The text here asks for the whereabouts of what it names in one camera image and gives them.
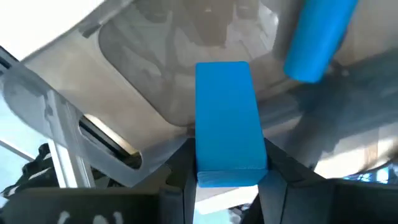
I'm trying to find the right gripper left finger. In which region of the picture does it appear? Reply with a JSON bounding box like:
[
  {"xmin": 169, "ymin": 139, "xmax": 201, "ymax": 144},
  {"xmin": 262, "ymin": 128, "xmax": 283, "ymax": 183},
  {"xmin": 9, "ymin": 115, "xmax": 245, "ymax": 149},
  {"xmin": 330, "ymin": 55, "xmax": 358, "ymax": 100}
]
[{"xmin": 0, "ymin": 138, "xmax": 197, "ymax": 224}]

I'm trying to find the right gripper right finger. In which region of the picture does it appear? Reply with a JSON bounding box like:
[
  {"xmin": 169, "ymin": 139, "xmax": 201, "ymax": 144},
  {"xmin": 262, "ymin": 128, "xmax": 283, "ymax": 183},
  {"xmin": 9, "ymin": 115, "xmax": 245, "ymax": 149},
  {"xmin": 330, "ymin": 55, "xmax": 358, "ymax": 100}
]
[{"xmin": 242, "ymin": 138, "xmax": 398, "ymax": 224}]

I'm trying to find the blue rectangular block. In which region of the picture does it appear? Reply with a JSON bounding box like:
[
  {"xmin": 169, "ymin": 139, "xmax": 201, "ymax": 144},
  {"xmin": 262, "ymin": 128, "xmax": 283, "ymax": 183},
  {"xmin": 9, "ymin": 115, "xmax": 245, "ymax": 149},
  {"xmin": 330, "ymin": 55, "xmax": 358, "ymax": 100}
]
[{"xmin": 195, "ymin": 61, "xmax": 269, "ymax": 189}]

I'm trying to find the blue cylinder block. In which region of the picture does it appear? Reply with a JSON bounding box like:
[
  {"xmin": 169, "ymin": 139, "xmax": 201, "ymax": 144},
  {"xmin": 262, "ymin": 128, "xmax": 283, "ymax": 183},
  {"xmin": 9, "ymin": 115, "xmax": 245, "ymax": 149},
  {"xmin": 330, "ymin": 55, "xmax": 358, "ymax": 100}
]
[{"xmin": 283, "ymin": 0, "xmax": 360, "ymax": 84}]

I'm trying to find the pale translucent plastic bin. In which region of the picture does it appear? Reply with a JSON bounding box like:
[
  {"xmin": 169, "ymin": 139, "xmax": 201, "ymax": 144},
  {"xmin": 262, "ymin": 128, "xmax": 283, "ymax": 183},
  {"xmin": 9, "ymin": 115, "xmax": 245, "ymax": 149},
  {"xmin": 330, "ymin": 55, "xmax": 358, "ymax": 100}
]
[{"xmin": 0, "ymin": 0, "xmax": 398, "ymax": 187}]

